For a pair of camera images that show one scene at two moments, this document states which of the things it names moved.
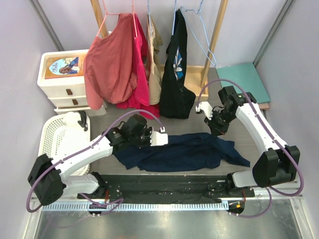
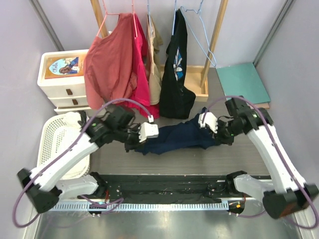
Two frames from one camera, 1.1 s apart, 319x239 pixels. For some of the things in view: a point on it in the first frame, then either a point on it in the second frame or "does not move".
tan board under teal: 264,106 does not move
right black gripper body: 220,119 → 226,131
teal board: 246,75 does not move
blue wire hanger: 199,9 does not move
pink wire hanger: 106,13 does not move
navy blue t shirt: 192,152 → 193,132
